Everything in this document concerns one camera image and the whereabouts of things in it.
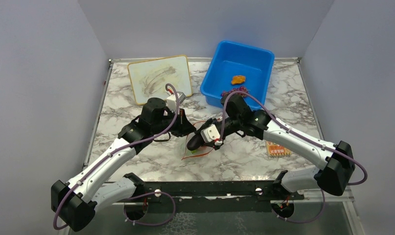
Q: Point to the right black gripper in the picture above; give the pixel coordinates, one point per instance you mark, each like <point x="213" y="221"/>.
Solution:
<point x="210" y="122"/>

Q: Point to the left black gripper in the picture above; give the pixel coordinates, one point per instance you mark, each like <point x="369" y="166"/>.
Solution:
<point x="184" y="126"/>

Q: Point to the purple eggplant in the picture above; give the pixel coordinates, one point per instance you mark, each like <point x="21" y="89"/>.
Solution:
<point x="197" y="134"/>

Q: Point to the clear zip top bag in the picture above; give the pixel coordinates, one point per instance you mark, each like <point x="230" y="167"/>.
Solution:
<point x="193" y="143"/>

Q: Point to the red grape bunch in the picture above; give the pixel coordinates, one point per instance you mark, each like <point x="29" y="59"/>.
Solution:
<point x="236" y="90"/>

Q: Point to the orange food piece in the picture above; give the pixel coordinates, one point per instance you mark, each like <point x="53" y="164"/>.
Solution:
<point x="238" y="79"/>

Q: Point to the blue plastic bin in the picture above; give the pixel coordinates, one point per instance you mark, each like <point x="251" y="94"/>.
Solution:
<point x="237" y="66"/>

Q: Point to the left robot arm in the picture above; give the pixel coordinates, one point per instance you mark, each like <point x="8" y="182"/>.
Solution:
<point x="76" y="201"/>

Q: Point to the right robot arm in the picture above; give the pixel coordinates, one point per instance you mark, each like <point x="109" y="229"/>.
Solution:
<point x="333" y="164"/>

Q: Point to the orange snack packet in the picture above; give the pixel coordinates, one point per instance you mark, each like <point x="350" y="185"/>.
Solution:
<point x="276" y="151"/>

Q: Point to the small whiteboard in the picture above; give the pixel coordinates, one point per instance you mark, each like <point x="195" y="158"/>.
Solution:
<point x="148" y="78"/>

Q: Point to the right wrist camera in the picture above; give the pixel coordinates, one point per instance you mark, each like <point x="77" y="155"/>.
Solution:
<point x="211" y="135"/>

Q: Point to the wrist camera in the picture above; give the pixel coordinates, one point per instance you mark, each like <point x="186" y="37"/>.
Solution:
<point x="211" y="135"/>
<point x="174" y="100"/>

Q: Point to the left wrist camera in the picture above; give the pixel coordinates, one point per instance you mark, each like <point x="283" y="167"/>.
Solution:
<point x="174" y="100"/>

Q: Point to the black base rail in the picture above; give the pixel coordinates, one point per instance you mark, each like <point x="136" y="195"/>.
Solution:
<point x="206" y="196"/>

